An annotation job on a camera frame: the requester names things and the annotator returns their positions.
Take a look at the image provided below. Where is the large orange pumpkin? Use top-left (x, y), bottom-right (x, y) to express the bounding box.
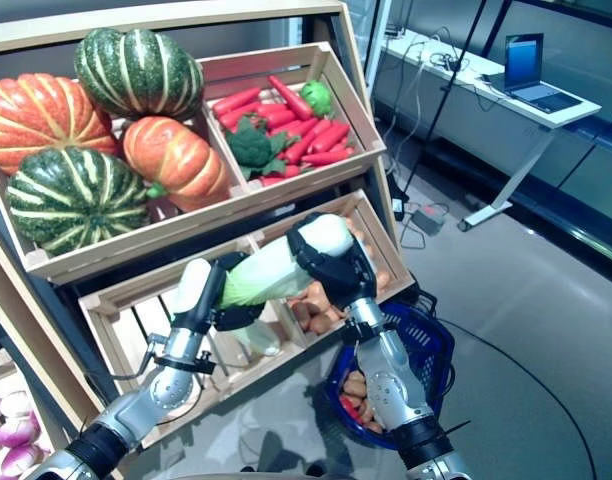
top-left (0, 73), bottom-right (120, 176)

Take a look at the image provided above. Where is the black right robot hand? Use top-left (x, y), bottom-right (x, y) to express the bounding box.
top-left (284, 212), bottom-right (378, 312)

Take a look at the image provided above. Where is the grey power box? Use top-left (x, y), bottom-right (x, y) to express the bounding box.
top-left (411, 205), bottom-right (447, 236)

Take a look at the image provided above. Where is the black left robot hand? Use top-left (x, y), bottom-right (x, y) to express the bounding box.
top-left (177, 252), bottom-right (265, 332)

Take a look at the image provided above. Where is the black router with antennas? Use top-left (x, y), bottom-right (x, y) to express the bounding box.
top-left (384, 9), bottom-right (405, 37)

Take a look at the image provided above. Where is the large wooden display shelf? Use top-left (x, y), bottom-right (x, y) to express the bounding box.
top-left (0, 0), bottom-right (405, 480)

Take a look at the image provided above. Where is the open grey laptop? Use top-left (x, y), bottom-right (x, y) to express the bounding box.
top-left (481, 32), bottom-right (585, 114)

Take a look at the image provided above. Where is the wooden carrot crate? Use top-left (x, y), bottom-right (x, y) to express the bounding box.
top-left (195, 42), bottom-right (387, 201)

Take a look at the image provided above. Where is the white standing desk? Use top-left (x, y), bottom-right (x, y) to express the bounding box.
top-left (373, 27), bottom-right (603, 234)

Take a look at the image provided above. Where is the green striped pumpkin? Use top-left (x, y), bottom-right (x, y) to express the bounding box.
top-left (5, 146), bottom-right (150, 257)
top-left (74, 27), bottom-right (206, 121)

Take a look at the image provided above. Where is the dark green broccoli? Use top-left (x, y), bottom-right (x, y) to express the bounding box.
top-left (224, 115), bottom-right (300, 181)

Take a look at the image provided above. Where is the small orange pumpkin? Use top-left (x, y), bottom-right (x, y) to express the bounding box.
top-left (123, 116), bottom-right (232, 214)

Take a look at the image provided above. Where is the slatted wooden cabbage crate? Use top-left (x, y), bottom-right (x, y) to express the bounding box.
top-left (78, 234), bottom-right (310, 449)

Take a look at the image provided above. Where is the blue plastic shopping basket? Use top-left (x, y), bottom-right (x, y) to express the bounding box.
top-left (321, 292), bottom-right (457, 454)

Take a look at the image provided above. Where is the black stand pole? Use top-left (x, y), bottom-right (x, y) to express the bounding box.
top-left (398, 0), bottom-right (489, 201)

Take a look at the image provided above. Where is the red pepper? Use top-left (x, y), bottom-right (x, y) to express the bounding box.
top-left (339, 394), bottom-right (362, 421)

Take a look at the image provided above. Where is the black floor cable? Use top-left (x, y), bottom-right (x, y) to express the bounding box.
top-left (433, 317), bottom-right (600, 480)

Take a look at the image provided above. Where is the white glass door fridge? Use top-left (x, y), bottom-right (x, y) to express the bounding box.
top-left (353, 0), bottom-right (395, 86)

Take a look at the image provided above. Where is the wide wooden pumpkin crate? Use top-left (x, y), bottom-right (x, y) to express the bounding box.
top-left (0, 47), bottom-right (250, 286)

